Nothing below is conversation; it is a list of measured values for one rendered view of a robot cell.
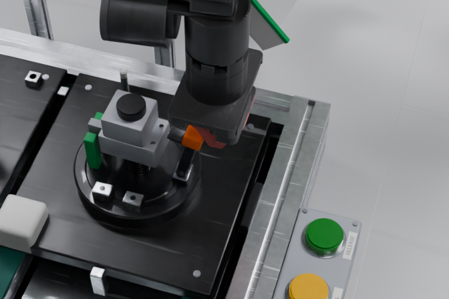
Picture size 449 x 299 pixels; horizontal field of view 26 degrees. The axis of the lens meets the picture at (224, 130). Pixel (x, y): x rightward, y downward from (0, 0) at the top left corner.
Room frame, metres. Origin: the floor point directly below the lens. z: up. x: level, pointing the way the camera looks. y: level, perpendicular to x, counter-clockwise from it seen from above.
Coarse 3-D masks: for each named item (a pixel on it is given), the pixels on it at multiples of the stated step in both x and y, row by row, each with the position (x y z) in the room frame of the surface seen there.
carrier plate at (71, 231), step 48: (96, 96) 0.72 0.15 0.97; (144, 96) 0.72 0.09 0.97; (48, 144) 0.65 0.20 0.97; (240, 144) 0.65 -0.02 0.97; (48, 192) 0.59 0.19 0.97; (240, 192) 0.59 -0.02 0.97; (48, 240) 0.53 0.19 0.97; (96, 240) 0.53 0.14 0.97; (144, 240) 0.53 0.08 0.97; (192, 240) 0.53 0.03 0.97; (192, 288) 0.47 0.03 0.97
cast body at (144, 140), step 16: (128, 96) 0.62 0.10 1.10; (112, 112) 0.61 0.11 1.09; (128, 112) 0.60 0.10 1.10; (144, 112) 0.61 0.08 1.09; (96, 128) 0.62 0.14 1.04; (112, 128) 0.60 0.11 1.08; (128, 128) 0.59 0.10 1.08; (144, 128) 0.59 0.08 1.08; (160, 128) 0.61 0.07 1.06; (112, 144) 0.60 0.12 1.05; (128, 144) 0.59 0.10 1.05; (144, 144) 0.59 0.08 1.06; (160, 144) 0.60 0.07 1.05; (144, 160) 0.59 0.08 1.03
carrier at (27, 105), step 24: (0, 72) 0.76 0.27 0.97; (24, 72) 0.76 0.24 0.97; (48, 72) 0.76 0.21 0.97; (0, 96) 0.72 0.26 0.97; (24, 96) 0.72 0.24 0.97; (48, 96) 0.72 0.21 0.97; (0, 120) 0.69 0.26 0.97; (24, 120) 0.69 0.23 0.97; (0, 144) 0.65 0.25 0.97; (24, 144) 0.65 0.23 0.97; (0, 168) 0.62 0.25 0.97; (0, 192) 0.59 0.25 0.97
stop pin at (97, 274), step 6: (96, 270) 0.49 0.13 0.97; (102, 270) 0.49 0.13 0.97; (90, 276) 0.49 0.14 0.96; (96, 276) 0.49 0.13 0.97; (102, 276) 0.49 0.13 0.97; (96, 282) 0.49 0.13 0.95; (102, 282) 0.49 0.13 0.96; (96, 288) 0.49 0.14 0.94; (102, 288) 0.49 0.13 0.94; (108, 288) 0.49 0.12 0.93; (102, 294) 0.49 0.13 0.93
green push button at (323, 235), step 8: (312, 224) 0.55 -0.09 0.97; (320, 224) 0.55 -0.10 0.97; (328, 224) 0.55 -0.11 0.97; (336, 224) 0.55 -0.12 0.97; (312, 232) 0.54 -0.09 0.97; (320, 232) 0.54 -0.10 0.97; (328, 232) 0.54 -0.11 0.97; (336, 232) 0.54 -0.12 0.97; (312, 240) 0.53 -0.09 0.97; (320, 240) 0.53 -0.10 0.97; (328, 240) 0.53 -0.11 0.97; (336, 240) 0.53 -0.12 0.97; (312, 248) 0.52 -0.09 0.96; (320, 248) 0.52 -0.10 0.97; (328, 248) 0.52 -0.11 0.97; (336, 248) 0.52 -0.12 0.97
